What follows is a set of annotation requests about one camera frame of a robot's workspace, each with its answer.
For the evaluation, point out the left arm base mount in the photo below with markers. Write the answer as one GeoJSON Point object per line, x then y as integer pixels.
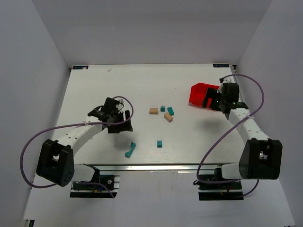
{"type": "Point", "coordinates": [94, 185]}

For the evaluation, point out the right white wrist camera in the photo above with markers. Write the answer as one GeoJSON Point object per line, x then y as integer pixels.
{"type": "Point", "coordinates": [222, 81]}

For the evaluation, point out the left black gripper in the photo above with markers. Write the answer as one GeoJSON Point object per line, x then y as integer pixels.
{"type": "Point", "coordinates": [120, 124]}

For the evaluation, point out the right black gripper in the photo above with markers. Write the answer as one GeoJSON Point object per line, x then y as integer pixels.
{"type": "Point", "coordinates": [213, 100]}

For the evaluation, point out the right blue corner label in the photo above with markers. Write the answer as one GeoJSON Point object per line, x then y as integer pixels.
{"type": "Point", "coordinates": [221, 65]}

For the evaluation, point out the teal rectangular wood block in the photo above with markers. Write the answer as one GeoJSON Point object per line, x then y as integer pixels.
{"type": "Point", "coordinates": [170, 111]}

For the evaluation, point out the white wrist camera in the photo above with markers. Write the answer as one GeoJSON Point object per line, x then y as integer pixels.
{"type": "Point", "coordinates": [120, 105]}
{"type": "Point", "coordinates": [222, 81]}

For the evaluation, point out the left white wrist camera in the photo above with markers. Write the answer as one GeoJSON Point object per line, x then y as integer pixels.
{"type": "Point", "coordinates": [120, 105]}

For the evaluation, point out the left blue corner label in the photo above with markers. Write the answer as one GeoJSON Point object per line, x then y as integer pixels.
{"type": "Point", "coordinates": [80, 67]}

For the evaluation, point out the aluminium table front rail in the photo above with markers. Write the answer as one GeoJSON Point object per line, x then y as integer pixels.
{"type": "Point", "coordinates": [153, 167]}

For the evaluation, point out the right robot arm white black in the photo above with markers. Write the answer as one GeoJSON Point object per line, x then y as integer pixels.
{"type": "Point", "coordinates": [261, 156]}

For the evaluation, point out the tan rectangular wood block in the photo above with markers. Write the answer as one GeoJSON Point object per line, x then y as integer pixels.
{"type": "Point", "coordinates": [153, 111]}

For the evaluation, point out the red plastic bin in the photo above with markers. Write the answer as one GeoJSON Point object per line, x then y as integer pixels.
{"type": "Point", "coordinates": [198, 92]}

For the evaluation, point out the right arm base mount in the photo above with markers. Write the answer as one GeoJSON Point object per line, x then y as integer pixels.
{"type": "Point", "coordinates": [218, 192]}

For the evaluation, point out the teal cube wood block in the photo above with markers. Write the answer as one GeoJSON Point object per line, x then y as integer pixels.
{"type": "Point", "coordinates": [159, 143]}

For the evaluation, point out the blue corner label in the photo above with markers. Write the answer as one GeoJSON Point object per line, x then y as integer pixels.
{"type": "Point", "coordinates": [80, 67]}
{"type": "Point", "coordinates": [221, 65]}

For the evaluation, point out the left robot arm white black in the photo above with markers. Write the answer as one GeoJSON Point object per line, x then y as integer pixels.
{"type": "Point", "coordinates": [56, 160]}

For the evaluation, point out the teal arch wood block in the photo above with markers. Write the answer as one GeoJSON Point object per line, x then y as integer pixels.
{"type": "Point", "coordinates": [132, 147]}

